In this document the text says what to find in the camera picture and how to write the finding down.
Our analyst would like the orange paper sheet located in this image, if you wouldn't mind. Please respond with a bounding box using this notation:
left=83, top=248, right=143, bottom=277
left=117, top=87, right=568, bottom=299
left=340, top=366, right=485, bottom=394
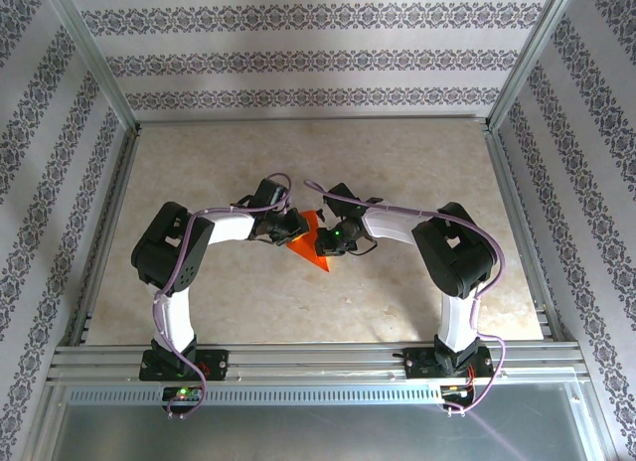
left=287, top=210, right=333, bottom=274

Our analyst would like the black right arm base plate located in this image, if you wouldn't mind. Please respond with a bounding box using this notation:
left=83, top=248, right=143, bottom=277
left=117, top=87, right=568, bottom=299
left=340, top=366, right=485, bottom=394
left=404, top=346, right=496, bottom=382

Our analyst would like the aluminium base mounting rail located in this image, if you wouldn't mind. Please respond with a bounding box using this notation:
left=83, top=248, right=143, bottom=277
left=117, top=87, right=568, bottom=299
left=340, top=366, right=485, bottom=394
left=47, top=344, right=590, bottom=383

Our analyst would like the circuit board with green light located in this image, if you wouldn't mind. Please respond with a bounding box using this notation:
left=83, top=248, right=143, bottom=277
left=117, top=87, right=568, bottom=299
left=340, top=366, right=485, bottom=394
left=161, top=385, right=205, bottom=402

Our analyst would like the grey metal sheet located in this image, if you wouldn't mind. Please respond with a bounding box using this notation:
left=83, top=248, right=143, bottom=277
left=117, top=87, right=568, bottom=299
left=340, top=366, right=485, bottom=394
left=42, top=403, right=597, bottom=461

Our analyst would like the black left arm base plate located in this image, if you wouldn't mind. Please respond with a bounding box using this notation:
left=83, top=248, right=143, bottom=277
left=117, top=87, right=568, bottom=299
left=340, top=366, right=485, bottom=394
left=138, top=349, right=231, bottom=383

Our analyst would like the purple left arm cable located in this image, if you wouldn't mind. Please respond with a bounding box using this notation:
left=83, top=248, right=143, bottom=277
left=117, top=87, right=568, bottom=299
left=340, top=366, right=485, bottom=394
left=153, top=171, right=293, bottom=420

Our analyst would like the short aluminium table edge rail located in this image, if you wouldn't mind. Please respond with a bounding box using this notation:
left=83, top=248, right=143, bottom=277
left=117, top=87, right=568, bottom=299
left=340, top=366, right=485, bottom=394
left=133, top=114, right=493, bottom=128

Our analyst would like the aluminium frame post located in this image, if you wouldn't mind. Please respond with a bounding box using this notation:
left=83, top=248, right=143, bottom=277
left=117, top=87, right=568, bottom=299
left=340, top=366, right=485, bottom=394
left=39, top=0, right=143, bottom=134
left=484, top=0, right=585, bottom=132

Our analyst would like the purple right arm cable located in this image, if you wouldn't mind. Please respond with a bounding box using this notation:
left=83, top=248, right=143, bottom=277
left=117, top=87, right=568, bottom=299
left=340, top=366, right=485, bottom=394
left=302, top=178, right=509, bottom=417

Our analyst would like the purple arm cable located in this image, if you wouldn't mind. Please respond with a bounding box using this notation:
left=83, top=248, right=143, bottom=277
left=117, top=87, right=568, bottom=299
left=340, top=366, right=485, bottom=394
left=153, top=171, right=293, bottom=420
left=302, top=178, right=509, bottom=417

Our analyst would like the slotted grey cable duct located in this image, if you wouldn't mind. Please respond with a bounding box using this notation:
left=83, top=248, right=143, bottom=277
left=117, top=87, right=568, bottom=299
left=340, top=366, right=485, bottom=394
left=67, top=384, right=572, bottom=406

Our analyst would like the long aluminium table edge rail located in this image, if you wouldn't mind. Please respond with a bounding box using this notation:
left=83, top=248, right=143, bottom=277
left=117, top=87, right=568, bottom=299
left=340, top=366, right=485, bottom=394
left=489, top=127, right=567, bottom=343
left=67, top=127, right=140, bottom=348

